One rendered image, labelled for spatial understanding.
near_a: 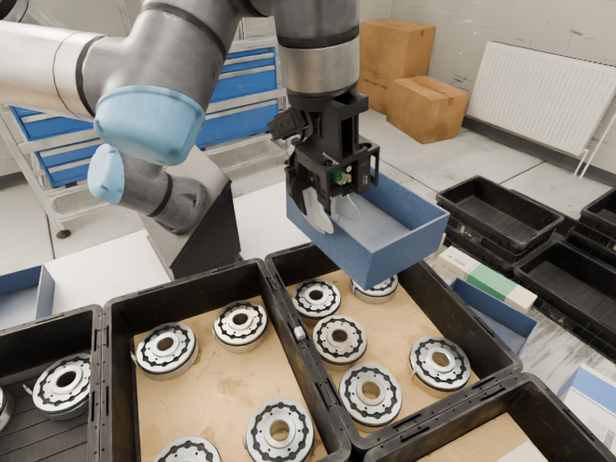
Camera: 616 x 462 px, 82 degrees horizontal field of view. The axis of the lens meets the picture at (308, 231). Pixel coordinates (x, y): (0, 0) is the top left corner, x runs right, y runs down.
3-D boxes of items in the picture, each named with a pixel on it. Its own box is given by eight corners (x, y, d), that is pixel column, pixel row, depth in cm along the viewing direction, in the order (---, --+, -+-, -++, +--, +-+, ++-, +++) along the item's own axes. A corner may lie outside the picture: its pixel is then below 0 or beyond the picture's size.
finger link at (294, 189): (295, 220, 46) (288, 160, 40) (290, 214, 47) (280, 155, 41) (325, 205, 47) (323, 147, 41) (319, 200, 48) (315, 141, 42)
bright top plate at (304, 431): (242, 409, 56) (241, 408, 56) (302, 391, 59) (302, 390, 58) (252, 481, 49) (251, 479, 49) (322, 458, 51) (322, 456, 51)
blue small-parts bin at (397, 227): (285, 216, 60) (284, 181, 55) (353, 191, 67) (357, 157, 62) (365, 291, 47) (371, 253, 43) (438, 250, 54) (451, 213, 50)
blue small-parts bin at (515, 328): (527, 339, 84) (540, 322, 80) (502, 383, 76) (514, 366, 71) (449, 293, 95) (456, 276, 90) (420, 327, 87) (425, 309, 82)
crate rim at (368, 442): (262, 263, 75) (261, 255, 73) (383, 227, 84) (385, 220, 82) (356, 461, 46) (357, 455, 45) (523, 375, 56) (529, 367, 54)
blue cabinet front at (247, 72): (187, 151, 241) (166, 62, 205) (279, 126, 272) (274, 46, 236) (188, 152, 239) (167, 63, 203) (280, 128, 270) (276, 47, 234)
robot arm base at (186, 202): (162, 209, 98) (128, 195, 91) (196, 170, 95) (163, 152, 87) (176, 247, 90) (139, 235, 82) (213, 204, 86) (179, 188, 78)
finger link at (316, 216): (325, 260, 46) (322, 205, 40) (302, 236, 50) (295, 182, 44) (345, 250, 48) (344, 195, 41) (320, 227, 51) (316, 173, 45)
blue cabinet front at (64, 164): (52, 186, 206) (-1, 87, 171) (175, 154, 237) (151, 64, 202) (53, 189, 204) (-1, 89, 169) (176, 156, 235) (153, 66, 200)
